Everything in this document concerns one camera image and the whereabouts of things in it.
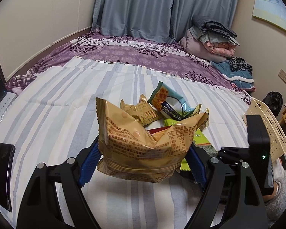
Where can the mauve folded duvet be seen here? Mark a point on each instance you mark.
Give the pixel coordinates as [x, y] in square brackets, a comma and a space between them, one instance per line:
[195, 47]

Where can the wall socket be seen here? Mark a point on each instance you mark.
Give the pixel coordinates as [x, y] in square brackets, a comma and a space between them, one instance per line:
[284, 76]

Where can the cream perforated basket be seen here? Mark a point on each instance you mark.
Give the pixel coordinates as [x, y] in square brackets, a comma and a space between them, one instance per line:
[274, 128]

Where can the black phone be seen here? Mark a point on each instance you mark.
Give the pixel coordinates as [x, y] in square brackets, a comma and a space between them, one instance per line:
[3, 176]

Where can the yellow snack packet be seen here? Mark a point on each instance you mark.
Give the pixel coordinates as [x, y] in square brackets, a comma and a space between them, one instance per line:
[172, 122]

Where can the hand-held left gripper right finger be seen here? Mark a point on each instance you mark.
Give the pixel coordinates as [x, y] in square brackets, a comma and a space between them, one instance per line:
[196, 169]

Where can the white appliance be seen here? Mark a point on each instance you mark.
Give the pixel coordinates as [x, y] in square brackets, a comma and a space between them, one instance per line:
[2, 114]

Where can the pink floral folded quilt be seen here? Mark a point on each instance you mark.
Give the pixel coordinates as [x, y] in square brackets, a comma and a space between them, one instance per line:
[221, 49]

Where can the green snack packet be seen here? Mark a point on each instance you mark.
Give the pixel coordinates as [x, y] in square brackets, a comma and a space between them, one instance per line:
[205, 143]

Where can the teal snack packet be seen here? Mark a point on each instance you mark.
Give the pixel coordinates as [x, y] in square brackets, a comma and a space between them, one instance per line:
[174, 102]

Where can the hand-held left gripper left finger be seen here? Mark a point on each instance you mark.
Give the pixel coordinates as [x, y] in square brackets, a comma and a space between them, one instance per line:
[90, 164]

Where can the person's right hand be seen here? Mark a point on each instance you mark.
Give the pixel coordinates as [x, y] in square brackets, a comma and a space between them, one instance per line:
[274, 190]

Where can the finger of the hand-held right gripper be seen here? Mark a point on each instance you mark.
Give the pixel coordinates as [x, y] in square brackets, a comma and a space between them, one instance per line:
[233, 153]

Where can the dark grey folded blanket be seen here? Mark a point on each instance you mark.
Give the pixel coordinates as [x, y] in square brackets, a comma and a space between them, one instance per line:
[212, 25]

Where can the purple floral bed sheet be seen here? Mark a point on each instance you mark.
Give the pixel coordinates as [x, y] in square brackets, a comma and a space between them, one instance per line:
[157, 57]

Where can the grey-blue curtain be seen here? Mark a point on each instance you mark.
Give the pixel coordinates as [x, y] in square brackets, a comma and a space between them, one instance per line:
[143, 9]

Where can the grey-green folded cloth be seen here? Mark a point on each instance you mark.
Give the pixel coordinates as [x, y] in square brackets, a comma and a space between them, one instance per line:
[200, 34]

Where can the black plastic bag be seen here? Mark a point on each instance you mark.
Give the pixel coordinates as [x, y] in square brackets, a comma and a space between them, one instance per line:
[273, 102]

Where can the leopard print cloth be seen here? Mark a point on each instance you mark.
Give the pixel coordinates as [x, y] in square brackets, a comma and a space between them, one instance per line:
[239, 64]

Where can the red snack packet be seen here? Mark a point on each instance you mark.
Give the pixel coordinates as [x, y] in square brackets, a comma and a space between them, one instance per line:
[157, 131]

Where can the tan snack packet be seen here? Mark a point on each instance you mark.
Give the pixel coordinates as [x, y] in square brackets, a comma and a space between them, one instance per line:
[203, 119]
[140, 114]
[138, 152]

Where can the wall poster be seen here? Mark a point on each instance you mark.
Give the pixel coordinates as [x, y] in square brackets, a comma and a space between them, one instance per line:
[274, 4]

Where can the striped bed sheet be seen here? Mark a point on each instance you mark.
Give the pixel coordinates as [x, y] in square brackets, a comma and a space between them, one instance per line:
[62, 114]

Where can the person's right forearm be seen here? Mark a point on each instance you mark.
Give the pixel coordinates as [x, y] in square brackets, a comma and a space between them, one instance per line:
[282, 200]

